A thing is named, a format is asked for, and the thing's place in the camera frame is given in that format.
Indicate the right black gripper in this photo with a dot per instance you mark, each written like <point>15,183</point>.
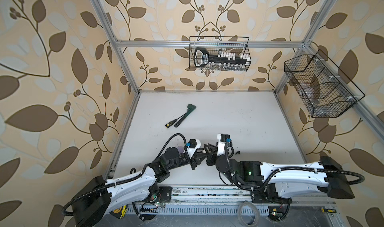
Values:
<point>213,150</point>

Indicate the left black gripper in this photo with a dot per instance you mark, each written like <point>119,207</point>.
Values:
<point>197,159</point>

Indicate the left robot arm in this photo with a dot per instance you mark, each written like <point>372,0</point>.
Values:
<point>100,197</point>

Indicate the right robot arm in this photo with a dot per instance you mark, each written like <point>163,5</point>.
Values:
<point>275,183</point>

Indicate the purple round charging case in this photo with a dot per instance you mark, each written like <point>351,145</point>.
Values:
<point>180,149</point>

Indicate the black yellow screwdriver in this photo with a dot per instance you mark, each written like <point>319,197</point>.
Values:
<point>171,123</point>

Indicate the green pipe wrench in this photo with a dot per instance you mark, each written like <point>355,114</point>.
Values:
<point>190,108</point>

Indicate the white tape roll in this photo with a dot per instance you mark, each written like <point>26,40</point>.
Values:
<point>248,215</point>

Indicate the black tool in basket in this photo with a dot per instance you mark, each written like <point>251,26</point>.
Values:
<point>202,57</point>

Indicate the yellow tape measure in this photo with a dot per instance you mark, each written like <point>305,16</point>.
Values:
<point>120,212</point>

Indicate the small yellow screwdriver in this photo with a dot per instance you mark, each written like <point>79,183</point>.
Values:
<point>328,210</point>

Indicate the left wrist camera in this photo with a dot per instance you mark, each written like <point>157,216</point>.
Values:
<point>192,146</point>

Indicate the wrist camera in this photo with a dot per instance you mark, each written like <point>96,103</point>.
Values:
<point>192,146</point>
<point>224,144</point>

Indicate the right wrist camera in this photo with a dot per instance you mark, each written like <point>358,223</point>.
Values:
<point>224,144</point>

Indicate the back wire basket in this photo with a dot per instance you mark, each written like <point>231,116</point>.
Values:
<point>235,44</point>

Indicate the wire basket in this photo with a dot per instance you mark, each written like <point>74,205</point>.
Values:
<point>325,89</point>
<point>235,44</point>

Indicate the right wire basket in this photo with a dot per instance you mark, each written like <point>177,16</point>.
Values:
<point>325,89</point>

